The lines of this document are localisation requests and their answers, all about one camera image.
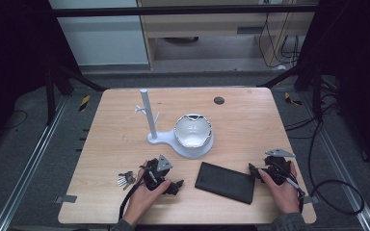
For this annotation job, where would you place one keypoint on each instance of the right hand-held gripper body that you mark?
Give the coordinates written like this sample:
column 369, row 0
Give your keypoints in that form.
column 277, row 168

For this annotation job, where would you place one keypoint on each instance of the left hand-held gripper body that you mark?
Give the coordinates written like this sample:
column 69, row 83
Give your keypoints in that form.
column 155, row 174

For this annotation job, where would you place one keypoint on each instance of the black wallet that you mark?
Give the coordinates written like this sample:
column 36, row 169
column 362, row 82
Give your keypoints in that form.
column 224, row 183

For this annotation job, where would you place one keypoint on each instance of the person's right hand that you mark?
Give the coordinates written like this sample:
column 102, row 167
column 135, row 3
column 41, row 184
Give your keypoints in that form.
column 282, row 195

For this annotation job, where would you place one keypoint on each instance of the person's left hand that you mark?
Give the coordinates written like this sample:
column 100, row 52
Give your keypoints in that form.
column 143, row 200

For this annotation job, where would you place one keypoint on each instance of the bunch of metal keys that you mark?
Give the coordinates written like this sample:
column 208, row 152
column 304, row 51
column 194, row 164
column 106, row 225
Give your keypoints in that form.
column 128, row 176

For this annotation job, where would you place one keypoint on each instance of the grey tape piece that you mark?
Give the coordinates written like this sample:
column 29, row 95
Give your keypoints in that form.
column 311, row 200
column 66, row 199

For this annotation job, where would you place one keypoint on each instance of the white key stand with pole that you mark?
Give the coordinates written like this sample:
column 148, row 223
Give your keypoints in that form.
column 149, row 110

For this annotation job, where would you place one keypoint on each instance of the yellow black hazard tape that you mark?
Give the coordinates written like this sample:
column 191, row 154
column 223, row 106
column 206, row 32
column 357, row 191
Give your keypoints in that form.
column 84, row 103
column 290, row 98

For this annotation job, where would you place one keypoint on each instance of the grey round table grommet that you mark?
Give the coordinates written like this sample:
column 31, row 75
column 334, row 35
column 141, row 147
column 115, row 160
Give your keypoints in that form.
column 219, row 100

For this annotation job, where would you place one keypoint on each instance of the black curtain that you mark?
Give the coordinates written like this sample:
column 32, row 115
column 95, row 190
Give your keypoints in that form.
column 359, row 80
column 13, row 64

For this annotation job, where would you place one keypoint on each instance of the white cabinet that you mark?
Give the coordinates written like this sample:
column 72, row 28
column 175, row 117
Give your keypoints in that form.
column 102, row 38

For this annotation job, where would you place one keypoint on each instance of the wooden background desk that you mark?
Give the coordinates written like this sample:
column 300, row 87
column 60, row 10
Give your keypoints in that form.
column 205, row 24

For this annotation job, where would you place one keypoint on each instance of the metal floor rail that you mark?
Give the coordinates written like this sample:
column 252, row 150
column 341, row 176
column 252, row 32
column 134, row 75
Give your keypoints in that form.
column 29, row 160
column 343, row 173

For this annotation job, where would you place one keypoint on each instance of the black slanted frame strut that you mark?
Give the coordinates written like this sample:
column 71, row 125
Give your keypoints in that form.
column 77, row 77
column 289, row 75

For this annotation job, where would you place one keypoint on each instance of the black horizontal frame bar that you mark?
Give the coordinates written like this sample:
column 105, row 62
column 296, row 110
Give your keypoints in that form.
column 186, row 11

